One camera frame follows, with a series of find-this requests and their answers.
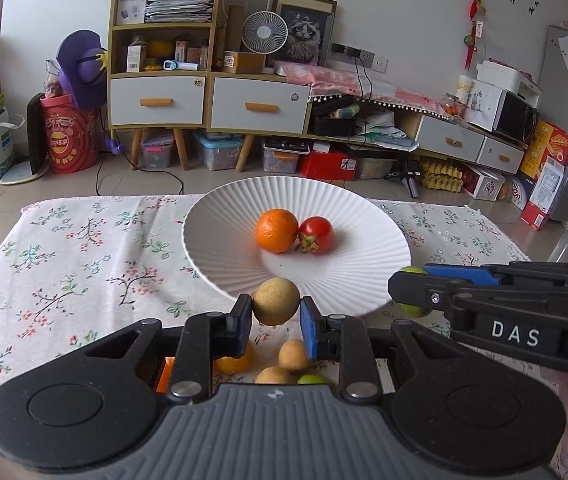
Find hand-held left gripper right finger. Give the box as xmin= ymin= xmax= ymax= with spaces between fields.
xmin=299 ymin=296 xmax=465 ymax=405

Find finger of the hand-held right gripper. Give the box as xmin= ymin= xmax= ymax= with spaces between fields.
xmin=387 ymin=271 xmax=568 ymax=331
xmin=423 ymin=261 xmax=568 ymax=293

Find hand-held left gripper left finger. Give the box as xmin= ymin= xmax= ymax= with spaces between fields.
xmin=83 ymin=294 xmax=255 ymax=407

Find green lime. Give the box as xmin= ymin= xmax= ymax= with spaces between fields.
xmin=397 ymin=266 xmax=436 ymax=319

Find tan longan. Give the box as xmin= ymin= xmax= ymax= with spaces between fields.
xmin=252 ymin=277 xmax=301 ymax=327
xmin=278 ymin=339 xmax=311 ymax=373
xmin=255 ymin=366 xmax=297 ymax=386

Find white ribbed plate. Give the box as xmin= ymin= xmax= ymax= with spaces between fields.
xmin=182 ymin=176 xmax=412 ymax=318

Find small red tomato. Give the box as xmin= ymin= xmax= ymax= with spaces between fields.
xmin=296 ymin=216 xmax=335 ymax=255

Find yellow egg cartons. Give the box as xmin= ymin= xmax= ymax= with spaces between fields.
xmin=421 ymin=157 xmax=465 ymax=192

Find orange mandarin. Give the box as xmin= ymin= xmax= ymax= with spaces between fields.
xmin=255 ymin=208 xmax=300 ymax=254

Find red and white carton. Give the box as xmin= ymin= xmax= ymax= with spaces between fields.
xmin=520 ymin=156 xmax=568 ymax=231

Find long wooden media stand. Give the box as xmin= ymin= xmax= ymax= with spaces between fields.
xmin=309 ymin=95 xmax=527 ymax=176

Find red gift box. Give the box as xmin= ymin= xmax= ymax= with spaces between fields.
xmin=300 ymin=151 xmax=357 ymax=182

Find orange carton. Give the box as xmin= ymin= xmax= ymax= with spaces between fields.
xmin=520 ymin=121 xmax=568 ymax=181

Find white microwave oven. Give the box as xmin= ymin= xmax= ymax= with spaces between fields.
xmin=494 ymin=89 xmax=540 ymax=147

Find glass jar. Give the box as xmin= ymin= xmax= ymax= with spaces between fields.
xmin=439 ymin=92 xmax=465 ymax=118

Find white printed box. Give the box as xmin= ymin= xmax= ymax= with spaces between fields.
xmin=465 ymin=80 xmax=502 ymax=131

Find small clear storage box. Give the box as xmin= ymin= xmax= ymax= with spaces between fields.
xmin=262 ymin=145 xmax=300 ymax=173

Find blue-lidded plastic storage box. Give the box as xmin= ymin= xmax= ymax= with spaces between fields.
xmin=194 ymin=131 xmax=243 ymax=172

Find black case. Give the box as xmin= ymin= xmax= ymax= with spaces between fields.
xmin=312 ymin=115 xmax=357 ymax=137

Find clear plastic storage box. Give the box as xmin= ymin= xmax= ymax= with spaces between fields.
xmin=140 ymin=132 xmax=175 ymax=170

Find white printer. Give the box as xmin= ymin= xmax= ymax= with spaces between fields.
xmin=476 ymin=60 xmax=544 ymax=107

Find pink cloth cover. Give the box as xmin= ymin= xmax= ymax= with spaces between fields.
xmin=274 ymin=60 xmax=452 ymax=120

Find low wooden drawer cabinet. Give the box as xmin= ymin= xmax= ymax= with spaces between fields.
xmin=207 ymin=72 xmax=312 ymax=159

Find tall wooden shelf cabinet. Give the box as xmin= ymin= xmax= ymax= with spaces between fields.
xmin=107 ymin=0 xmax=222 ymax=171

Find red snack bucket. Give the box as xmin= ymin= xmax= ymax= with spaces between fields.
xmin=40 ymin=94 xmax=100 ymax=175

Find brown cardboard box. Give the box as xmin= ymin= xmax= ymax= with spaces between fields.
xmin=222 ymin=51 xmax=266 ymax=75

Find framed cat picture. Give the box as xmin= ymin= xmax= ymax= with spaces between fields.
xmin=270 ymin=0 xmax=337 ymax=67

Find black panel on white base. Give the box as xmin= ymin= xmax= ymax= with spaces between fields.
xmin=0 ymin=92 xmax=51 ymax=185

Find small white desk fan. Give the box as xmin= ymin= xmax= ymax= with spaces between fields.
xmin=242 ymin=11 xmax=289 ymax=73

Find cardboard tube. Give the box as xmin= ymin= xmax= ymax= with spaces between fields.
xmin=228 ymin=5 xmax=245 ymax=53

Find purple hat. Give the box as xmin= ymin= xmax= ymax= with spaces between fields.
xmin=56 ymin=30 xmax=110 ymax=111

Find stack of papers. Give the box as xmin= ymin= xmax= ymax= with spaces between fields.
xmin=145 ymin=0 xmax=213 ymax=23

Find white product box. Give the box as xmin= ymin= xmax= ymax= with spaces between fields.
xmin=116 ymin=0 xmax=147 ymax=25

